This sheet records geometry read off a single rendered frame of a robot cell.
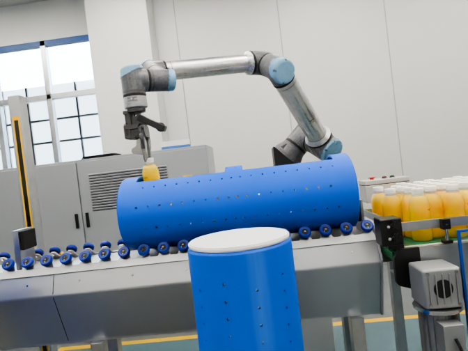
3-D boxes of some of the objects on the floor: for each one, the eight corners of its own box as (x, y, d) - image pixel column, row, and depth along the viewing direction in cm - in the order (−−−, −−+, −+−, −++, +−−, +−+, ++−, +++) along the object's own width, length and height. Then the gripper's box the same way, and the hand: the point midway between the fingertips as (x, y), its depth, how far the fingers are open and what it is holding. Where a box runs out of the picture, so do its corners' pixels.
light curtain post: (56, 433, 195) (14, 98, 192) (68, 432, 195) (26, 97, 192) (50, 441, 189) (6, 96, 186) (62, 441, 189) (18, 95, 186)
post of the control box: (402, 411, 181) (379, 200, 180) (411, 410, 181) (388, 198, 179) (406, 416, 177) (382, 200, 176) (415, 416, 177) (391, 200, 175)
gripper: (128, 113, 159) (135, 164, 159) (118, 108, 147) (126, 164, 148) (149, 109, 158) (156, 161, 159) (141, 106, 147) (148, 161, 147)
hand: (148, 158), depth 153 cm, fingers closed on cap, 4 cm apart
